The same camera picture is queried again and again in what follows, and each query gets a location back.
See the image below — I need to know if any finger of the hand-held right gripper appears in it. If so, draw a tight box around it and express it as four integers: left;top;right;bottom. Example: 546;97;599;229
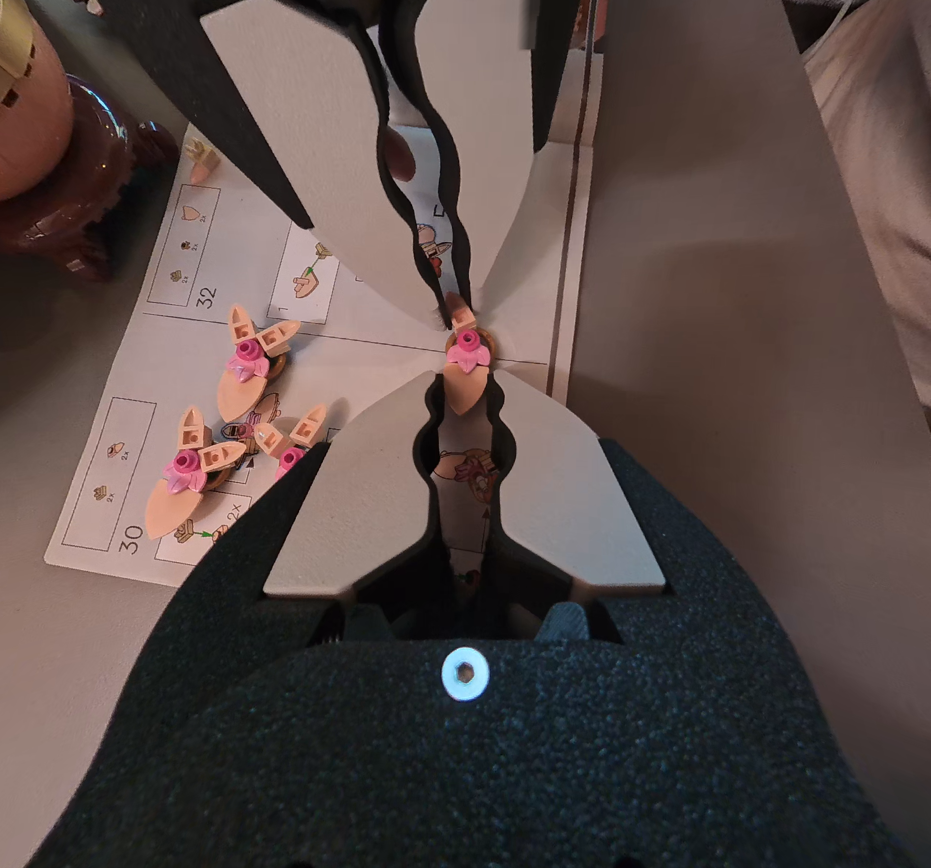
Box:
200;0;449;331
391;0;544;318

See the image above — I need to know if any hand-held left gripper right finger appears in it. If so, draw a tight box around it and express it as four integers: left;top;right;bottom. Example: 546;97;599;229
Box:
482;366;667;604

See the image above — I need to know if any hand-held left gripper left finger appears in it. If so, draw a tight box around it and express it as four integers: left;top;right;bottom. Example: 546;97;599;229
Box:
262;370;446;603

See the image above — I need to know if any pink and tan brick flower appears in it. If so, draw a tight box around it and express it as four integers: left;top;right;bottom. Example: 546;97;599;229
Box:
217;304;302;424
444;328;500;417
145;406;248;540
255;404;330;481

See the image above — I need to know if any grey desk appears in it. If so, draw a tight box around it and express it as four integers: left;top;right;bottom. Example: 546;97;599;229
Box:
0;0;931;854

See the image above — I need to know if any person's right hand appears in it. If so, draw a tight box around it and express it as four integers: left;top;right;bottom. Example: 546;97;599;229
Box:
384;125;418;184

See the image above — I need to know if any white instruction booklet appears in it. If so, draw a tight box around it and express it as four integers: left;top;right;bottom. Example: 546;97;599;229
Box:
44;0;606;589

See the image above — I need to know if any brick cactus plant with pot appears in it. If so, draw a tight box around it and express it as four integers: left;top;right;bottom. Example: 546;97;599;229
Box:
0;0;181;283

